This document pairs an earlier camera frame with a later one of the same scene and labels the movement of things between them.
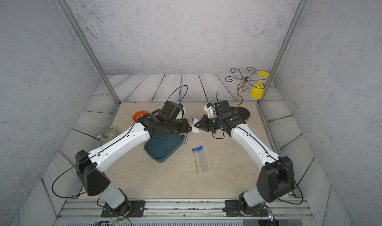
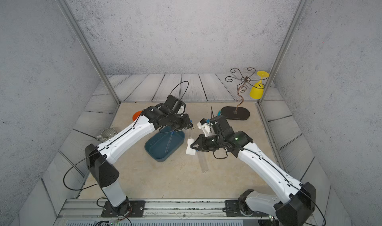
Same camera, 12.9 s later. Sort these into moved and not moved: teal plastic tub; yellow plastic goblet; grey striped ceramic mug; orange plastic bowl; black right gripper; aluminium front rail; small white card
Moved: small white card; black right gripper
Not moved: aluminium front rail; yellow plastic goblet; teal plastic tub; orange plastic bowl; grey striped ceramic mug
